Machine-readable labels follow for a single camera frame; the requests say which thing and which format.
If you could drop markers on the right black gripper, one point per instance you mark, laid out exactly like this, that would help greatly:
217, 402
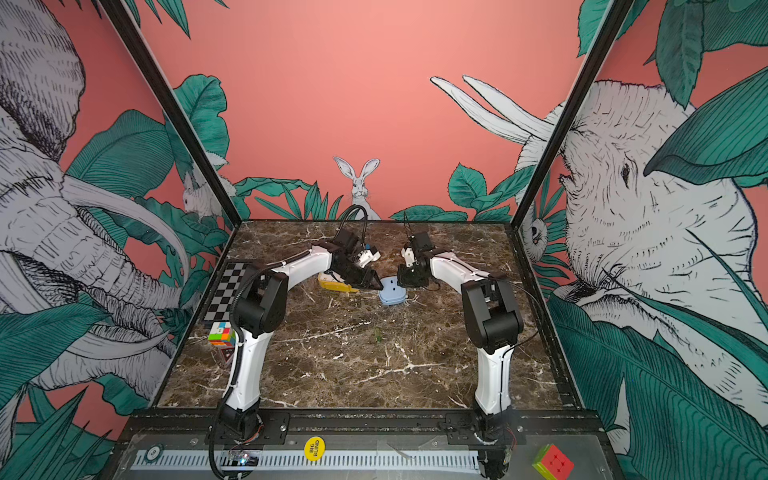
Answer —
404, 280

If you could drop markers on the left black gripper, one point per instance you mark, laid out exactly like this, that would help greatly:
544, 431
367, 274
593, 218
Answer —
368, 280

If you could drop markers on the yellow rectangular alarm clock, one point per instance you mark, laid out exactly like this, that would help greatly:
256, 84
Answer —
331, 283

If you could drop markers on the light blue small alarm clock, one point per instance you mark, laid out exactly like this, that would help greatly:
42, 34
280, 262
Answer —
392, 293

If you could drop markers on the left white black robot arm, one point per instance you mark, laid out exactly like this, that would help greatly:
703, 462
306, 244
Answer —
259, 308

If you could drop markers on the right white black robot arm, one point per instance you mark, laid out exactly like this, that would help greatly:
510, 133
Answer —
491, 316

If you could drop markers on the black white checkerboard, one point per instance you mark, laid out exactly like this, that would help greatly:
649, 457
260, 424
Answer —
225, 288

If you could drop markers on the colourful rubik cube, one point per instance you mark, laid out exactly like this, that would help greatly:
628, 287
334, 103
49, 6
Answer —
221, 335
552, 464

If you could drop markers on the red triangle sticker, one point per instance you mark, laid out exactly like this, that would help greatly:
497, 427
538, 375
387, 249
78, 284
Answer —
226, 355

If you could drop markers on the yellow round sticker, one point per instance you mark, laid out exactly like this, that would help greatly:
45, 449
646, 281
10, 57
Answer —
314, 449

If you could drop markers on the small green circuit board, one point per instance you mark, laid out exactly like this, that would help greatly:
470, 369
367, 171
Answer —
243, 460

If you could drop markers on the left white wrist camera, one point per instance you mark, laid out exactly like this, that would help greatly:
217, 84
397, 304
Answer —
367, 256

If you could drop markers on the left black frame post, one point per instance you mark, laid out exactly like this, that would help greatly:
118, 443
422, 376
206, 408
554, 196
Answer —
129, 33

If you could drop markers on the black frame post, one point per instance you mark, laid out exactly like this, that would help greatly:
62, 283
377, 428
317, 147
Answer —
614, 17
129, 33

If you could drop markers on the black mounting rail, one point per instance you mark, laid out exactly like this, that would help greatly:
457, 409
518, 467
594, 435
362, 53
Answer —
458, 426

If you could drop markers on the white slotted cable duct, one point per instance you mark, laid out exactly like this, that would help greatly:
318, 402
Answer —
454, 461

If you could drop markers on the right black frame post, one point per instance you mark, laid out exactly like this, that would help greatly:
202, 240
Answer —
614, 17

